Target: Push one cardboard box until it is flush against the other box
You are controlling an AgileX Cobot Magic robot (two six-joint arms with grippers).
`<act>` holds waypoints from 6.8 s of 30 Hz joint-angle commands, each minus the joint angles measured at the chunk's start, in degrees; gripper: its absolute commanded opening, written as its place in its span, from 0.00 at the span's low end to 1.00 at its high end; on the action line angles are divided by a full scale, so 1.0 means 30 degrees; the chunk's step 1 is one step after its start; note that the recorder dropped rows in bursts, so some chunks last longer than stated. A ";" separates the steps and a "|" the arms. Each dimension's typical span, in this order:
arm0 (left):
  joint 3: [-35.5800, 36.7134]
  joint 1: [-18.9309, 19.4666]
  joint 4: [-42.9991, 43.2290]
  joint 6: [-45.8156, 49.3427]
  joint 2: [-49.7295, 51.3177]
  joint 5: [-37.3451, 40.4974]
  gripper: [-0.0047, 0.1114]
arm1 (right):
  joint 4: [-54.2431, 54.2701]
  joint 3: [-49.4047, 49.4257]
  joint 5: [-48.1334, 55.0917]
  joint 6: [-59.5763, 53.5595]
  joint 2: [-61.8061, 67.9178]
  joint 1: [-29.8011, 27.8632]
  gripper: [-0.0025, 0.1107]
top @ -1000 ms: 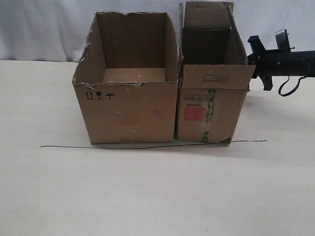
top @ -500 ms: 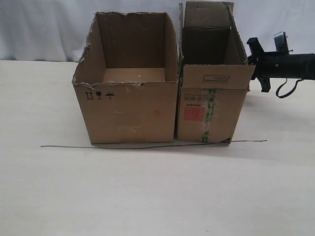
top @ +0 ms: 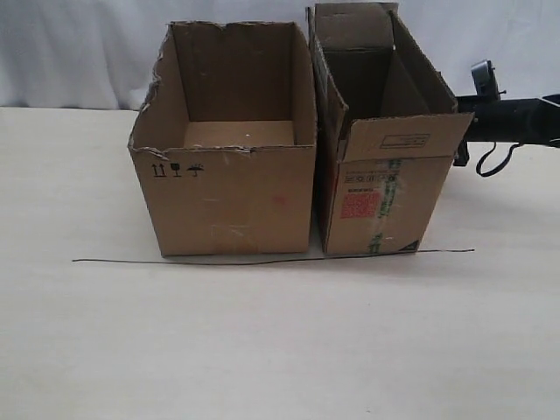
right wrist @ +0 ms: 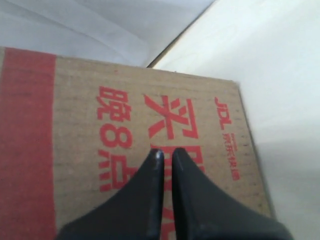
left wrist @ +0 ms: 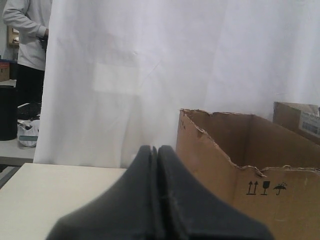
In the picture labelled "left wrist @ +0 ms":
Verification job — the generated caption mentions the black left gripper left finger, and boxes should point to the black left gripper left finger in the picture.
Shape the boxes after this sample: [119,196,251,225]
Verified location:
[47,145,160,240]

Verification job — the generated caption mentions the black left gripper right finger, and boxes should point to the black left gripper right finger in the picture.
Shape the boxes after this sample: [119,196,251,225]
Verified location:
[157,145,274,240]

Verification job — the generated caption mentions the small taped cardboard box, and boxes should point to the small taped cardboard box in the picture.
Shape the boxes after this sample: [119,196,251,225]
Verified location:
[272,101,320,145]

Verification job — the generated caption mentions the large open cardboard box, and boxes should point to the large open cardboard box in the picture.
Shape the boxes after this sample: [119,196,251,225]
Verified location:
[176,109,320,240]

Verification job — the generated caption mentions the white plastic bag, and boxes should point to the white plastic bag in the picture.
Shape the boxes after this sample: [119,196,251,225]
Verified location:
[17,119,40,148]

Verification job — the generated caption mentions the white backdrop curtain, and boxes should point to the white backdrop curtain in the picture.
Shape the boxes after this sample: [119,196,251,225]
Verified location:
[33,0,320,168]

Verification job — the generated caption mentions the black bin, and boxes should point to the black bin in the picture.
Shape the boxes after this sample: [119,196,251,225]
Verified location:
[0,85,18,141]

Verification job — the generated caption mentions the person in white sweater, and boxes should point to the person in white sweater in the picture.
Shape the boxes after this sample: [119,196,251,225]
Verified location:
[2,0,52,105]

